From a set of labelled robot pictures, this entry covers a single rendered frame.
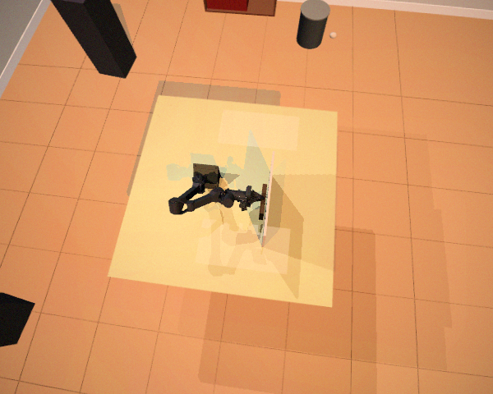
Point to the dark brown picture frame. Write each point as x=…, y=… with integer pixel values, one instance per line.
x=262, y=202

